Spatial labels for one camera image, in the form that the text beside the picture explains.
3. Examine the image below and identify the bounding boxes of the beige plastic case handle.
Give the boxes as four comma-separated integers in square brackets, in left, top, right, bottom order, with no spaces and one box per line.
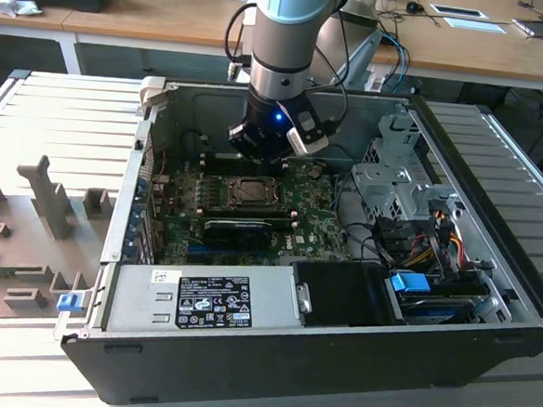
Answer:
[136,75,170,122]

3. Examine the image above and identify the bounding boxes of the green motherboard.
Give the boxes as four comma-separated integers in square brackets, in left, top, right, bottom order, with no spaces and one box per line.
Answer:
[148,146,366,282]

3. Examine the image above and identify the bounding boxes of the black graphics card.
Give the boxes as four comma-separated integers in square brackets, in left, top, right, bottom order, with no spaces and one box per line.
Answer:
[200,217,275,255]

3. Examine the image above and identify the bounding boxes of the yellow orange power wires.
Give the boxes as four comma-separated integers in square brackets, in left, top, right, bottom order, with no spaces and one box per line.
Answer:
[404,207,470,274]

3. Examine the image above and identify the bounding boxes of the silver topped CPU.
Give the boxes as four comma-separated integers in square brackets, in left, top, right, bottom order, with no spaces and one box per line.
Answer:
[233,179,268,203]

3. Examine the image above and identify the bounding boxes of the CPU socket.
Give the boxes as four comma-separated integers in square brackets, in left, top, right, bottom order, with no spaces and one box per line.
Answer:
[222,171,291,212]

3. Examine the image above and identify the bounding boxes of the black grey PC case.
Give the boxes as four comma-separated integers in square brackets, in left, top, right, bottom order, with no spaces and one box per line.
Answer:
[56,71,543,407]

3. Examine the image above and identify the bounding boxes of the metal wire locking lever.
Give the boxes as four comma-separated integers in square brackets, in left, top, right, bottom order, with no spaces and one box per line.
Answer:
[226,168,282,187]
[224,201,287,212]

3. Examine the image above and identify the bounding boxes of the perforated metal drive cage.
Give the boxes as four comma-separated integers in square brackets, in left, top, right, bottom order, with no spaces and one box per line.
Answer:
[347,110,470,230]

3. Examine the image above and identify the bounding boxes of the blue plastic latch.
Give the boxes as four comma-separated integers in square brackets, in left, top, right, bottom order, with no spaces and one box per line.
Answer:
[57,292,84,315]

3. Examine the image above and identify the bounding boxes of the silver power supply unit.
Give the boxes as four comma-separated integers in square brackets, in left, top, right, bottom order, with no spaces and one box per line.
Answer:
[101,252,306,347]

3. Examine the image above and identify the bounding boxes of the blue expansion slot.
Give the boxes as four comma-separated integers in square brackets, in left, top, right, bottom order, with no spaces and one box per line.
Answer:
[188,243,232,258]

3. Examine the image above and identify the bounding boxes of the hard disk in blue carrier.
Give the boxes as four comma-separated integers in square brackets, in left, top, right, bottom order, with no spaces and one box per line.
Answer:
[385,270,491,331]

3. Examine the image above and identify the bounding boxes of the long wooden desk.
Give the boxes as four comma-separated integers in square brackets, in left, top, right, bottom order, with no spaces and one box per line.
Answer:
[0,0,543,107]

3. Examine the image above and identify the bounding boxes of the grey brown parts rack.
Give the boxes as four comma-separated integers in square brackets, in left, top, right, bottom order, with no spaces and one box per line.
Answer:
[0,151,123,332]

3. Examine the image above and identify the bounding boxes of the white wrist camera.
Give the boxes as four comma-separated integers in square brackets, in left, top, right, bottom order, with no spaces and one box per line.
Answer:
[284,107,331,160]

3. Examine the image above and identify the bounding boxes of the blue cable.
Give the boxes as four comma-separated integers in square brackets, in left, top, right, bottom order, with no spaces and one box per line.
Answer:
[377,32,413,96]

